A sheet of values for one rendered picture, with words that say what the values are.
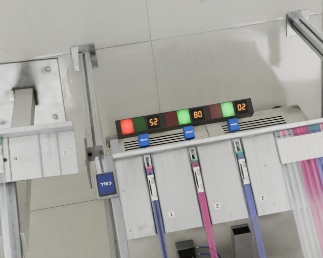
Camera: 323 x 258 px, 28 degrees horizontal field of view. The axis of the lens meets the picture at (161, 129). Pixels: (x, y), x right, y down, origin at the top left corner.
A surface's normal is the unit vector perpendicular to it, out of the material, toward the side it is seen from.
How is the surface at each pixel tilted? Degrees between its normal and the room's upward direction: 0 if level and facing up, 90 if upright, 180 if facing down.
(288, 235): 0
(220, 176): 44
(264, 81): 0
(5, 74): 0
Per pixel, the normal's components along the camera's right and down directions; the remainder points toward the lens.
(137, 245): 0.15, 0.47
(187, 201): 0.04, -0.25
